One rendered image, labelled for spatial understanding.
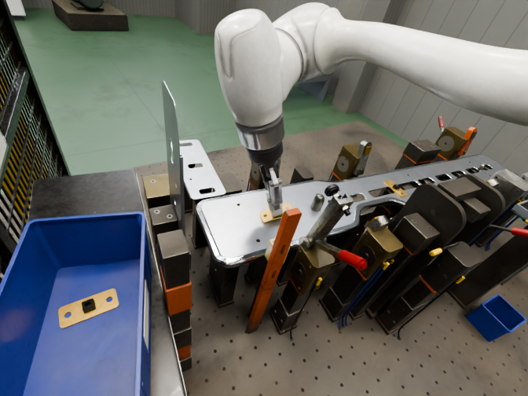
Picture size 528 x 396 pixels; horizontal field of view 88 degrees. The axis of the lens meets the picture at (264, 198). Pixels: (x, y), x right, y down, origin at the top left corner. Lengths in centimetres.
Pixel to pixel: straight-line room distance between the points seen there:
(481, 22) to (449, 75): 348
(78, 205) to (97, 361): 35
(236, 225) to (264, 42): 43
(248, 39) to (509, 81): 29
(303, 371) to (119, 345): 52
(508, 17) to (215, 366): 367
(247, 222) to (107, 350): 39
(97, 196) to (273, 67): 51
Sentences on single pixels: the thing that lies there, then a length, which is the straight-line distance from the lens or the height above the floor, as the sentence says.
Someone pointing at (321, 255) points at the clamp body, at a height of 105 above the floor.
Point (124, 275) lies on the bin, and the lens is 59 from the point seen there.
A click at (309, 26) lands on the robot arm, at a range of 53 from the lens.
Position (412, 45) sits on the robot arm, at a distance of 43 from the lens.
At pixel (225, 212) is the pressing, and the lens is 72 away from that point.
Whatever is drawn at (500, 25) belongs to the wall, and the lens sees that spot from 380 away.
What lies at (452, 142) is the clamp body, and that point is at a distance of 156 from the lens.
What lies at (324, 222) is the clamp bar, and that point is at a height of 115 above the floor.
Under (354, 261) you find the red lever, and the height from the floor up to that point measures 114.
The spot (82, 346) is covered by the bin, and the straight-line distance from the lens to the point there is 55.
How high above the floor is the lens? 152
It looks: 41 degrees down
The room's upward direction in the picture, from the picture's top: 13 degrees clockwise
